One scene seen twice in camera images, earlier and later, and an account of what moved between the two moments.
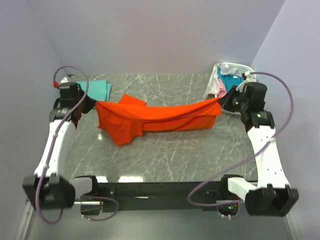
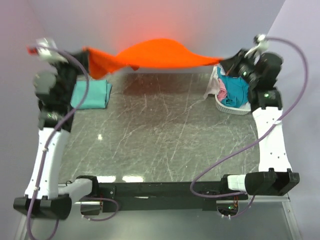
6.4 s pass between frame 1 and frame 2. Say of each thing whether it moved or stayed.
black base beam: stayed
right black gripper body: moved
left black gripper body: moved
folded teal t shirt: stayed
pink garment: stayed
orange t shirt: moved
